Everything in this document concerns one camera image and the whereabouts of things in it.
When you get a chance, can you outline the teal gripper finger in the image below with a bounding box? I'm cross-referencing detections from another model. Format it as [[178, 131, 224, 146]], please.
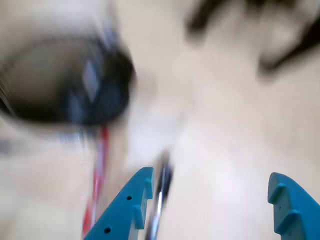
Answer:
[[83, 166, 155, 240], [266, 171, 320, 240]]

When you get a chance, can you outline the black grip silver tip pen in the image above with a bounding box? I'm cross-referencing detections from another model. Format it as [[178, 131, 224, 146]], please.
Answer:
[[143, 149, 176, 240]]

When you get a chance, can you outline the red clear barrel pen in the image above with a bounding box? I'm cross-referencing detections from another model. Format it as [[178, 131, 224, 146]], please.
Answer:
[[81, 126, 111, 238]]

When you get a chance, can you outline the black mesh pen holder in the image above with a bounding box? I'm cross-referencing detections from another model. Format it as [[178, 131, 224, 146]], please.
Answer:
[[0, 32, 137, 131]]

